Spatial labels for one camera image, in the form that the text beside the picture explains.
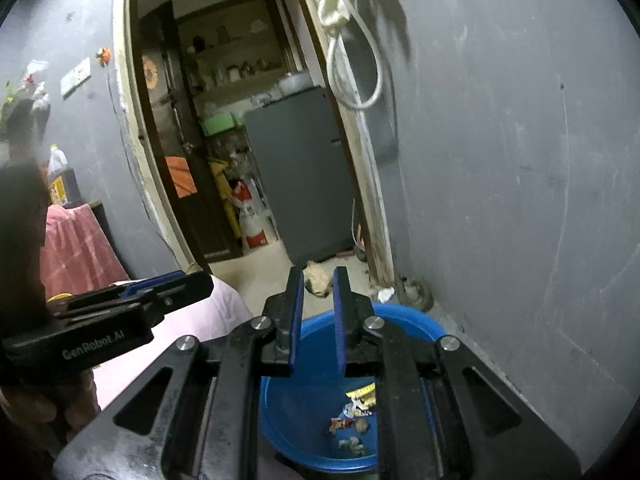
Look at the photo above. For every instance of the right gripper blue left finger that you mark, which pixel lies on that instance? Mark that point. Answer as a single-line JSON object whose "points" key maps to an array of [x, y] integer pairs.
{"points": [[193, 412]]}

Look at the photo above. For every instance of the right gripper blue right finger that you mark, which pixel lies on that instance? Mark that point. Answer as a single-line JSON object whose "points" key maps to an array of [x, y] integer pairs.
{"points": [[441, 412]]}

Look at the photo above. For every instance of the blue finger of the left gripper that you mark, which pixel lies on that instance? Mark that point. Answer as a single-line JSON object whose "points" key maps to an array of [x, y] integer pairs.
{"points": [[134, 287]]}

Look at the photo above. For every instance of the yellow snack wrapper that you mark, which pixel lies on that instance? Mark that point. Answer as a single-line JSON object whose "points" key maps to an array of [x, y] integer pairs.
{"points": [[363, 398]]}

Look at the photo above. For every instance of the white wrapper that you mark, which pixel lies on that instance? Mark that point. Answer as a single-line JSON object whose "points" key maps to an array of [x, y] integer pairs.
{"points": [[352, 445]]}

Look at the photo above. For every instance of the red wrapper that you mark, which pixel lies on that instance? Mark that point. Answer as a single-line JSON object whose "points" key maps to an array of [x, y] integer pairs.
{"points": [[339, 424]]}

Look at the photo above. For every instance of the person left hand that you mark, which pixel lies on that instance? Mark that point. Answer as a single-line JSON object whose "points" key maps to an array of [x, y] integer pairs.
{"points": [[50, 424]]}

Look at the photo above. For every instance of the yellow plastic bowl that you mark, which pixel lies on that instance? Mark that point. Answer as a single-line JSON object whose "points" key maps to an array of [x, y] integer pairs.
{"points": [[60, 296]]}

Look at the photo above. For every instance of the red plaid cloth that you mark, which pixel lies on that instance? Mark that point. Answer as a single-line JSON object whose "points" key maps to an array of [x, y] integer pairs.
{"points": [[77, 256]]}

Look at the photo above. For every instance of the pink floral quilted cloth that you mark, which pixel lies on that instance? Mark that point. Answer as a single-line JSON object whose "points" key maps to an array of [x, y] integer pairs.
{"points": [[215, 316]]}

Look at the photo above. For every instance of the blue plastic bucket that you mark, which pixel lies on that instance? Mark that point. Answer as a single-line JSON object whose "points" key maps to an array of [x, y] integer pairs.
{"points": [[320, 389]]}

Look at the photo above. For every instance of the large oil jug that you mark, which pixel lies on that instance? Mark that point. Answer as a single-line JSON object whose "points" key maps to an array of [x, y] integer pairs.
{"points": [[62, 182]]}

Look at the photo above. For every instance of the red white sack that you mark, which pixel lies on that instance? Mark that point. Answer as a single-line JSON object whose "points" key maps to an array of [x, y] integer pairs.
{"points": [[252, 214]]}

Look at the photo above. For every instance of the green box on shelf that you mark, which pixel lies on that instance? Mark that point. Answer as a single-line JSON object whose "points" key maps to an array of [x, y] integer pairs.
{"points": [[219, 123]]}

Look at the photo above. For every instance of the grey cabinet appliance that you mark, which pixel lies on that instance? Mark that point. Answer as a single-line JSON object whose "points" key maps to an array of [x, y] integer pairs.
{"points": [[304, 173]]}

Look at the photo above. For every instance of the metal pot on cabinet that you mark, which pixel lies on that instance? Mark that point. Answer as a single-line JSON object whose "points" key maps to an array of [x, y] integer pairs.
{"points": [[295, 82]]}

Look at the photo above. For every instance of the white wall switch plate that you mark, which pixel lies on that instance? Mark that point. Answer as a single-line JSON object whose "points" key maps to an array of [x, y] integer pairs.
{"points": [[75, 77]]}

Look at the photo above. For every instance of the orange wall hook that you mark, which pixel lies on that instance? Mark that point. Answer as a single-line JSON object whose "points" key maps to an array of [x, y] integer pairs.
{"points": [[104, 56]]}

